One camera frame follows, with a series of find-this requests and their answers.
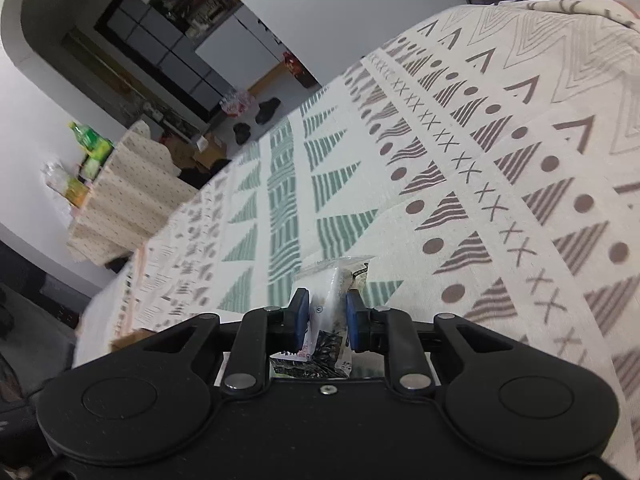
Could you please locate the patterned bed blanket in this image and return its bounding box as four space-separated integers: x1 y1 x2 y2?
75 0 639 477

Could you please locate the black slipper left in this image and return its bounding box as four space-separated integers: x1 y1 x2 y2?
232 122 252 145

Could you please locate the round table dotted cloth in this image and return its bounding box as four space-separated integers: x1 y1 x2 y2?
67 120 196 266

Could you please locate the black white snack packet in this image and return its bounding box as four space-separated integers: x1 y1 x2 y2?
270 256 382 379

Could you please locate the dark soda bottle pack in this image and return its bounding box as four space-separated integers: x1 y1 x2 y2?
283 51 318 89

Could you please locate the pink water bottle pack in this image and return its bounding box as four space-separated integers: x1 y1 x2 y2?
220 89 254 117

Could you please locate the black slipper right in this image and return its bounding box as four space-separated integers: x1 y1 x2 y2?
255 98 282 126

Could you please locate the brown cardboard box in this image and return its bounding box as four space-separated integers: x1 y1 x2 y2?
110 328 155 353

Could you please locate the yellow liquid bottle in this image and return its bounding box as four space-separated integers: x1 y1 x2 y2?
42 162 89 208

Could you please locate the black slipper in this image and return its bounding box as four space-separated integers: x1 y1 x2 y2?
255 98 282 126
232 122 252 145

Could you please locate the green soda bottle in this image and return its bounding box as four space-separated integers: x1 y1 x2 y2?
68 122 113 162

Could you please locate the white cabinet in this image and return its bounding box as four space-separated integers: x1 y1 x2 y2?
195 6 288 90

